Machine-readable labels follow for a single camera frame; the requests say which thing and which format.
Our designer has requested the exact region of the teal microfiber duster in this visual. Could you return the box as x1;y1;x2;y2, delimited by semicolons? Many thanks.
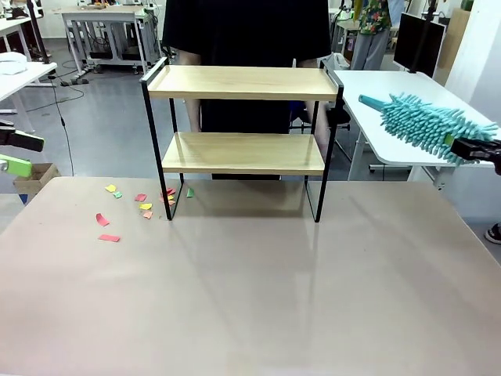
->
358;92;500;168

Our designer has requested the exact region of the person right forearm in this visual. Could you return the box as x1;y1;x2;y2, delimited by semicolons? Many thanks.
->
183;52;204;133

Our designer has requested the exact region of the two-tier wood metal shelf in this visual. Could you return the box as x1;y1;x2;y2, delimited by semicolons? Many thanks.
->
139;56;345;223

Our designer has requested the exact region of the brown cardboard box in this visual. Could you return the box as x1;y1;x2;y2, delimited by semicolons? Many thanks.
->
13;162;62;195

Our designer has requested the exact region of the white side table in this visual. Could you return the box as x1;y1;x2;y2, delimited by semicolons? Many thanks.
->
0;61;59;136

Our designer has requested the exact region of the white cloth bundle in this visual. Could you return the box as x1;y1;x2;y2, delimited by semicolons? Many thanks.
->
0;52;29;76

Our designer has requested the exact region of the brown cardboard board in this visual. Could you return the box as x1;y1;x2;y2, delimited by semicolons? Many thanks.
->
438;7;474;85

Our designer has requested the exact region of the black tripod pole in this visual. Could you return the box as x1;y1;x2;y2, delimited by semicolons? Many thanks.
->
25;0;54;66

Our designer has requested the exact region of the black stand pole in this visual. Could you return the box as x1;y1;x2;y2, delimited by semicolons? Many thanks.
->
409;0;438;75

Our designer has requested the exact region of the white background desk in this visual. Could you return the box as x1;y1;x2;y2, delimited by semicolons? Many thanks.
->
0;15;44;63

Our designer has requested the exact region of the black computer monitor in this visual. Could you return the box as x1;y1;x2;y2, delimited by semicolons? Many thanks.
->
393;11;447;78

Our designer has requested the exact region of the black office chair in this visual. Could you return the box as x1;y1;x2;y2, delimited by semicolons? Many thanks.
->
289;103;351;134

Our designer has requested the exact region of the white plastic bag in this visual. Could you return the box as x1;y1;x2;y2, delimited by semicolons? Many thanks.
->
324;52;348;71

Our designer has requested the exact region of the person in floral shirt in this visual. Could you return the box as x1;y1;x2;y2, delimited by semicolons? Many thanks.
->
350;0;404;71

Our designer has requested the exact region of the person in black shirt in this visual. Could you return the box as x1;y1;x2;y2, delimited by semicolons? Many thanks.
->
162;0;333;181

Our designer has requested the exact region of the thin black floor cable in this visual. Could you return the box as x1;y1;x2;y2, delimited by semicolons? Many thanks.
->
49;72;85;177

